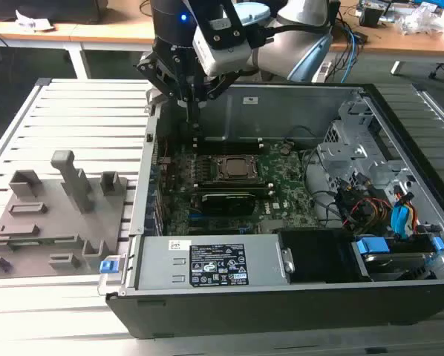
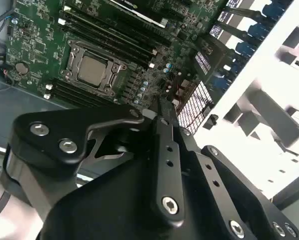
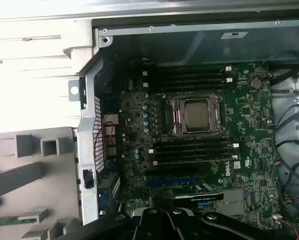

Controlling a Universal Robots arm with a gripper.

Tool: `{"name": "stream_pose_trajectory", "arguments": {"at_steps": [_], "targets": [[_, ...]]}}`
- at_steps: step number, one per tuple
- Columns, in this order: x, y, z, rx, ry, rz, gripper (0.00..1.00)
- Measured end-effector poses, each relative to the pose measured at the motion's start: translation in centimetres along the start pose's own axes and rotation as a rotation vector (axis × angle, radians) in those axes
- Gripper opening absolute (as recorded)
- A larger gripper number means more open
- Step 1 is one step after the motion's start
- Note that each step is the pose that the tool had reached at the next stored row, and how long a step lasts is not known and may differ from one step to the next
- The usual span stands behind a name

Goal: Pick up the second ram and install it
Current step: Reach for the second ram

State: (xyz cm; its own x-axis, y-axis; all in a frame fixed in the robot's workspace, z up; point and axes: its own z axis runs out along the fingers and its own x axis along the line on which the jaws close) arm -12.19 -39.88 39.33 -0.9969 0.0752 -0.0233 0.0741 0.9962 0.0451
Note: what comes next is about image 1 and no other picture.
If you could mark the blue box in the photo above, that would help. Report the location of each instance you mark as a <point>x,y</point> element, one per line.
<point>437,3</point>

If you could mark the white power strip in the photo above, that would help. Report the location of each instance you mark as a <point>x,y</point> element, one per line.
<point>323,70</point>

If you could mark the coin cell battery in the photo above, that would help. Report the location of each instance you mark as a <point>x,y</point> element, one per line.
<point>285,150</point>

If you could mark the open black PC case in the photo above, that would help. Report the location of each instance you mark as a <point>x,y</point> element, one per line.
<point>244,315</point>

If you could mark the blue case latch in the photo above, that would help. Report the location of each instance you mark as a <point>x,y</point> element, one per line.
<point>108,267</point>

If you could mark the white barcode sticker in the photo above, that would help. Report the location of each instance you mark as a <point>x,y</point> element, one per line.
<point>179,245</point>

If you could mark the green motherboard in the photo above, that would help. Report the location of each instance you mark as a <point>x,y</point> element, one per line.
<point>292,185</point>

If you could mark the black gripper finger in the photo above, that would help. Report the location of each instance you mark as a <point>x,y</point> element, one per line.
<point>222,83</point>
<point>147,68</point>

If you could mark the grey power supply unit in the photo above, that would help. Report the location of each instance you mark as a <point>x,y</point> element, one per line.
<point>162,259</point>

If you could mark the grey parts rack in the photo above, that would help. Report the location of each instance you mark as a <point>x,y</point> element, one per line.
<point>58,222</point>

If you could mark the metal drive cage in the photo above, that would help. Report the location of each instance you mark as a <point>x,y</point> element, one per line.
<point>341,152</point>

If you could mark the clear plastic bag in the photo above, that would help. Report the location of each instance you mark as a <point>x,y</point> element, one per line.
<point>418,18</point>

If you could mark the silver CPU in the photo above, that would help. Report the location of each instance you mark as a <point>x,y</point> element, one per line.
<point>238,167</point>

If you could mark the black desktop device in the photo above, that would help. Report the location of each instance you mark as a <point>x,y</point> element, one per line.
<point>336,11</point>

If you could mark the black plastic drive cover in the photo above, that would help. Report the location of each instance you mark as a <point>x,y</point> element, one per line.
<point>318,256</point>

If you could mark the black label sticker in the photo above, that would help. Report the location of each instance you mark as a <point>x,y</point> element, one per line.
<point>217,265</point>

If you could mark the silver wrist camera black mount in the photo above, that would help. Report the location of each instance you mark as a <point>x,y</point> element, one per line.
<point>222,48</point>

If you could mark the white sticker on case wall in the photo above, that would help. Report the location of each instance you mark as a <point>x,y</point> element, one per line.
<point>251,100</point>

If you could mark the small black box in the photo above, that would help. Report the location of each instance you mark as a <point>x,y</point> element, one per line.
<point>370,18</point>

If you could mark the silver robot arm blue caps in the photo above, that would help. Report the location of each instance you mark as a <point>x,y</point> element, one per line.
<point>281,48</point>

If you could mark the crumpled white paper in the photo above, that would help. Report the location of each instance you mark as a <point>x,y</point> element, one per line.
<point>32,22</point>

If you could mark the large black box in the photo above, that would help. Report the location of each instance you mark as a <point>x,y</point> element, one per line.
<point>58,11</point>

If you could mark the black graphics card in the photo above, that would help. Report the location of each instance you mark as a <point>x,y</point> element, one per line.
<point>227,204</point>

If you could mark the wooden desk white legs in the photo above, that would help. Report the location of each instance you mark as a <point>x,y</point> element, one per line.
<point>114,33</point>

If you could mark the hard disk blue carrier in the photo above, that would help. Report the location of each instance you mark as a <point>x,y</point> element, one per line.
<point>389,261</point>

